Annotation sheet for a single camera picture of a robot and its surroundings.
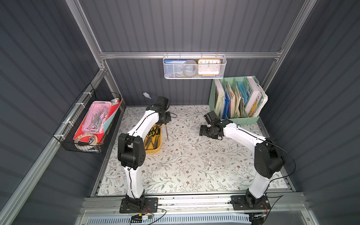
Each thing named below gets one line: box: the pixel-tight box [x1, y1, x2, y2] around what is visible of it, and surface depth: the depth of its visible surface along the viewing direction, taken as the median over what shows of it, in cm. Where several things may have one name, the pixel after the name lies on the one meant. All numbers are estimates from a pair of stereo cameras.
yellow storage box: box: [143, 123, 163, 154], surface depth 101 cm
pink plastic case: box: [81, 100, 112, 135], surface depth 74 cm
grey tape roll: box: [182, 59, 199, 78], surface depth 90 cm
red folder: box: [73, 103, 94, 141], surface depth 70 cm
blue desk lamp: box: [142, 91, 152, 100], surface depth 98 cm
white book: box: [244, 76, 261, 115], surface depth 101 cm
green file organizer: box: [208, 75, 261, 126], surface depth 101 cm
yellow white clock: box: [197, 58, 222, 75], surface depth 90 cm
